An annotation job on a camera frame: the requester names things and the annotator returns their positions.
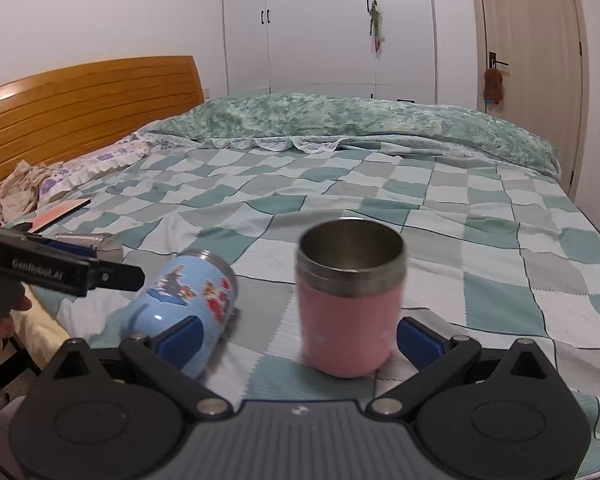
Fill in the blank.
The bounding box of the beige door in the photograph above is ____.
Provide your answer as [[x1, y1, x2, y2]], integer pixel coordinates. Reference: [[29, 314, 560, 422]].
[[474, 0, 588, 197]]

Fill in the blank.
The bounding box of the checkered teal blanket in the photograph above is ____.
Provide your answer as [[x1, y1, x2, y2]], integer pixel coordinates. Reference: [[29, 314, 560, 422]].
[[9, 142, 600, 478]]

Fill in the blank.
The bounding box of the pink steel cup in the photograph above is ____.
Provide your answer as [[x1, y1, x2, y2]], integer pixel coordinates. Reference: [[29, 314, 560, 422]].
[[296, 218, 406, 378]]

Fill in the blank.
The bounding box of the green patterned duvet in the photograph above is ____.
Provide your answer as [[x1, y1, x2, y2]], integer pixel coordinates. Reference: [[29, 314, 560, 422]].
[[138, 92, 562, 180]]

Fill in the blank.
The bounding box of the brown hanging plush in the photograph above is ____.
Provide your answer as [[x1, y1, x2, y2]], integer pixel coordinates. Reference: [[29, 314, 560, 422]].
[[483, 67, 503, 105]]

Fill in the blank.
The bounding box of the wooden headboard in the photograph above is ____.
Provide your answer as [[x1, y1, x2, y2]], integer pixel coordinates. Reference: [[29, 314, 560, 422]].
[[0, 55, 204, 185]]

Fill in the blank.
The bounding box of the crumpled beige cloth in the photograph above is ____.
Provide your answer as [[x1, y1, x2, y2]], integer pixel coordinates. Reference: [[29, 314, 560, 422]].
[[0, 160, 61, 226]]

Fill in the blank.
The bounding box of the black door handle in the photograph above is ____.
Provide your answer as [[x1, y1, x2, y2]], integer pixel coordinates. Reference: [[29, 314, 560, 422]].
[[488, 51, 507, 68]]

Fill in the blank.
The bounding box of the plain steel cup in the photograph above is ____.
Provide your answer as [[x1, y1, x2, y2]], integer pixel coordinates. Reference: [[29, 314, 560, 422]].
[[53, 233, 123, 263]]

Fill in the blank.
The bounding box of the green hanging ornament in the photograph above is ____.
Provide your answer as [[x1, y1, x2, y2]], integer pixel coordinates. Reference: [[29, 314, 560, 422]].
[[367, 0, 385, 55]]

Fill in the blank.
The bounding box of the floral pillow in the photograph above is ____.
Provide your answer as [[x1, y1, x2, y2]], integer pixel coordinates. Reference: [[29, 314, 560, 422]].
[[38, 133, 152, 207]]

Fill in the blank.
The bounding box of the blue cartoon steel cup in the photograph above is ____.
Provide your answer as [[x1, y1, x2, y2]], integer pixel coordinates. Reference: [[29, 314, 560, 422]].
[[121, 249, 238, 379]]

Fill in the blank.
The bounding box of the white wardrobe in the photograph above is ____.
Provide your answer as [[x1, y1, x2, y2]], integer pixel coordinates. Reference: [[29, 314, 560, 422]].
[[223, 0, 437, 104]]

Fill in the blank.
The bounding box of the pink notebook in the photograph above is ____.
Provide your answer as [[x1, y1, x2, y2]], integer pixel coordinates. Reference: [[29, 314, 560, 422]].
[[29, 198, 91, 233]]

